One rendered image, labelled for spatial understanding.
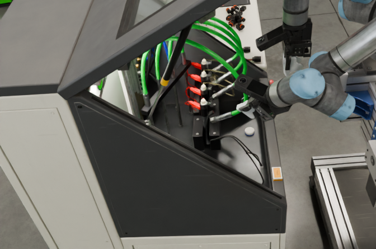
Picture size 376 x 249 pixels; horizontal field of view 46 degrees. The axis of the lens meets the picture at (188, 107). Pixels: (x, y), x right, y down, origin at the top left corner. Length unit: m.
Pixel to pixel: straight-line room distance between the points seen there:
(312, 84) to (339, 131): 1.95
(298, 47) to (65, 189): 0.85
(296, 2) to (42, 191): 0.96
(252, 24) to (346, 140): 1.15
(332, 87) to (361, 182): 1.38
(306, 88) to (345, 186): 1.43
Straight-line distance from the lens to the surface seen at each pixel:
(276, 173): 1.54
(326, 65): 1.29
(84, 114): 1.20
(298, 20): 1.37
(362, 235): 2.35
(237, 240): 1.63
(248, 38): 2.12
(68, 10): 1.46
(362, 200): 2.47
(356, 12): 1.87
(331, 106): 1.20
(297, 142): 2.96
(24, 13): 1.51
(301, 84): 1.13
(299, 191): 2.72
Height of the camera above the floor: 2.15
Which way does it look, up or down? 42 degrees down
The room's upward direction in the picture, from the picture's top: 8 degrees counter-clockwise
